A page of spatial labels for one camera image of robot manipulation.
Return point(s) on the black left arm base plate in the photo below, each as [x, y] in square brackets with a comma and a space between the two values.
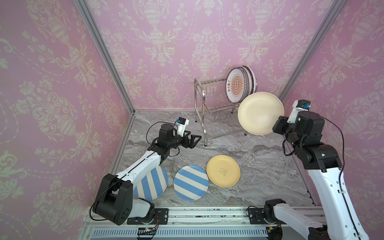
[160, 215]

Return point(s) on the aluminium corner post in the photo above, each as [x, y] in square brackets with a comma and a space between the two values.
[319, 35]
[101, 46]

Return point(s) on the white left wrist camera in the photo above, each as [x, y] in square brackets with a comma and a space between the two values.
[182, 123]

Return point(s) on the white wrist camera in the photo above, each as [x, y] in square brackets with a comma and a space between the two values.
[182, 123]
[298, 106]

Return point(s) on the red rimmed white plate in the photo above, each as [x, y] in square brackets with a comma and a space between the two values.
[235, 85]

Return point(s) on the blue striped plate left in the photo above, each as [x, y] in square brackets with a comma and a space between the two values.
[153, 185]

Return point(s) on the pink plate with bear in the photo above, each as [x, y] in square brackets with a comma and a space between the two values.
[252, 79]

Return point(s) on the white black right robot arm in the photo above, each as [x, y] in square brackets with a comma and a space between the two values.
[326, 170]

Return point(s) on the yellow plate with bear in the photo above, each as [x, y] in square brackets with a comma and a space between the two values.
[223, 171]

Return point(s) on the aluminium corner post right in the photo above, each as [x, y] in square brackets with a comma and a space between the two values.
[319, 35]

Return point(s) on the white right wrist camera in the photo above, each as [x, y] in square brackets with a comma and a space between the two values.
[298, 106]

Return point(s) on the blue striped plate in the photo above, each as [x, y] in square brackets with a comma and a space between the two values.
[153, 185]
[191, 183]

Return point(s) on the beige plain plate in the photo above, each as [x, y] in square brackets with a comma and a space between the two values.
[258, 113]

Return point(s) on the silver metal dish rack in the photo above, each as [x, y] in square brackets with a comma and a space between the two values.
[217, 116]

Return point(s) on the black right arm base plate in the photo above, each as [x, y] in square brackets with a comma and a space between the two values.
[261, 216]

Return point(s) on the blue striped plate centre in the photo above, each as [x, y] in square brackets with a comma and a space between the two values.
[191, 183]

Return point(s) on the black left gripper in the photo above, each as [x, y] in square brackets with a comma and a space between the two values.
[191, 144]

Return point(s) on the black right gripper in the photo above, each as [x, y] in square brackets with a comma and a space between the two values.
[280, 125]

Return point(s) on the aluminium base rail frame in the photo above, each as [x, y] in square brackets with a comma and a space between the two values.
[184, 223]

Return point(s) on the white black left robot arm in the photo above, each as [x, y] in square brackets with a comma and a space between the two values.
[115, 200]

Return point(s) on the white floral plate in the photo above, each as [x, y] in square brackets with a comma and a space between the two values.
[255, 79]

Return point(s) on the orange sunburst patterned plate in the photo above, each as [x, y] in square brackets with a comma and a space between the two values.
[246, 94]

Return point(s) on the aluminium corner post left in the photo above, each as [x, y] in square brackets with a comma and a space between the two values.
[101, 46]

